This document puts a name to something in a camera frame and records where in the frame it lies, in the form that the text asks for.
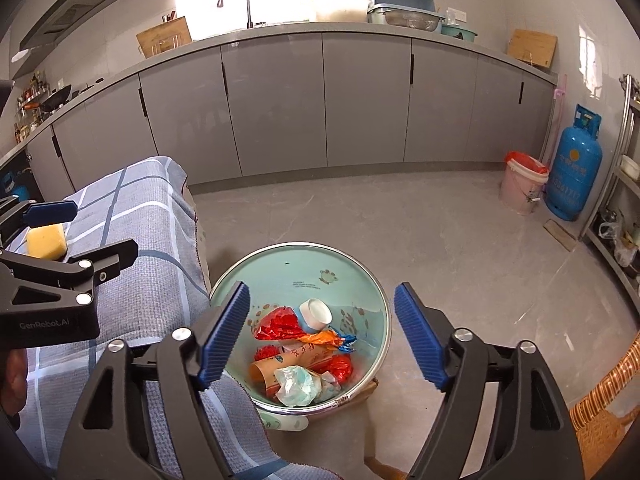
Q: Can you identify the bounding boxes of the grey kitchen cabinets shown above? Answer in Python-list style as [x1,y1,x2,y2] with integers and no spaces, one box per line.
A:
[1,23,556,200]

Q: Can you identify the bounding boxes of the wooden cutting board left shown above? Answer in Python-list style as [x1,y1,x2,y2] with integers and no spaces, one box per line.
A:
[137,16,192,58]

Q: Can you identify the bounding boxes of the white paper cup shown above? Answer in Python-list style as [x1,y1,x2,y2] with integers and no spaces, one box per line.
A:
[296,298,333,334]

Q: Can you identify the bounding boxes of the white pot on counter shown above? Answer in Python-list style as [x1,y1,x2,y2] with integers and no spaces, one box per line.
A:
[316,0,370,23]

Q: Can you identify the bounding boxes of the green enamel basin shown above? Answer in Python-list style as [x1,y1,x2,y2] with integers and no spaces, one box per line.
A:
[210,242,392,418]

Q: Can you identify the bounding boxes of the pink bucket with red bag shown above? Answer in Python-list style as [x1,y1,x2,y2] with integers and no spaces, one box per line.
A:
[499,151,550,216]

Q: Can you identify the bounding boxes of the green bowl on counter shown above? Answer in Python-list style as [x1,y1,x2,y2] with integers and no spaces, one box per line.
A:
[440,24,477,42]

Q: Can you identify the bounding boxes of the blue gas cylinder right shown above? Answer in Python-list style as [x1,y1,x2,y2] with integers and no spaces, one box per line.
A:
[544,104,602,221]

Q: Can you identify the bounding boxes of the wicker chair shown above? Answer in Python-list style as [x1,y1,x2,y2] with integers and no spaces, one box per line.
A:
[570,335,639,479]

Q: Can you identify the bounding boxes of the curved kitchen faucet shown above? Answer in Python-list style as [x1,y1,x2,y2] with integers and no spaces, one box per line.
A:
[216,0,254,30]

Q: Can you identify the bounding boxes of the range hood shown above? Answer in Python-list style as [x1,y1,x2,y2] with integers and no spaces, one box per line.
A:
[10,0,117,79]

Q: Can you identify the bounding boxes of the red plastic bag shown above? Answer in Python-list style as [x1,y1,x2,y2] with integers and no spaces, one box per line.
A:
[252,307,350,373]

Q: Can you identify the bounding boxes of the metal shelf rack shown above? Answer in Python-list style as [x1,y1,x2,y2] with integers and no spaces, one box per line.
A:
[582,74,639,307]

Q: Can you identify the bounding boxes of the blue gas cylinder left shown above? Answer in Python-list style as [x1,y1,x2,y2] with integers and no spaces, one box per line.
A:
[0,170,30,200]

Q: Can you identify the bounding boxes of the crumpled white tissue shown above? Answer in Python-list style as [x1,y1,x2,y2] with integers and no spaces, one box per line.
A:
[273,365,342,408]

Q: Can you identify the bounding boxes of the blue gas cylinder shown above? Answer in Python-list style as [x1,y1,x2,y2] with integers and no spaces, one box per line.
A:
[0,170,30,200]
[544,104,602,221]

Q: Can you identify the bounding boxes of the brown paper cup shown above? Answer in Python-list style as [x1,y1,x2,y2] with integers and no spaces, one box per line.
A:
[248,344,334,399]

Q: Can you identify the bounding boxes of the wooden cutting board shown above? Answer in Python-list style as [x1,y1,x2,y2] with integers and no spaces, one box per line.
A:
[506,28,558,68]
[137,16,192,58]

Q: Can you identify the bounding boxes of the yellow sponge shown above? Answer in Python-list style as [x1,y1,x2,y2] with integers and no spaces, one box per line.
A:
[26,223,67,260]

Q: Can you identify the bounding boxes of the wooden cutting board right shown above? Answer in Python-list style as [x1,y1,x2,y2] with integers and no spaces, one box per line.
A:
[506,28,558,68]

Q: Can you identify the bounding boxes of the black wok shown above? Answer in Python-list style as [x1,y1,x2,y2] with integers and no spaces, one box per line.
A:
[39,84,73,114]

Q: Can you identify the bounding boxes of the blue dish rack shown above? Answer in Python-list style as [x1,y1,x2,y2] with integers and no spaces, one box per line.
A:
[367,0,445,32]

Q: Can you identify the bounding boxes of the orange blue wrapper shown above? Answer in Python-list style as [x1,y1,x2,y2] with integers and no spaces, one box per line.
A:
[297,328,357,353]

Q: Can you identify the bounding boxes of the spice rack with bottles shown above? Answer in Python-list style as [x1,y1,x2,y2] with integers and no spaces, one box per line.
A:
[14,70,51,143]

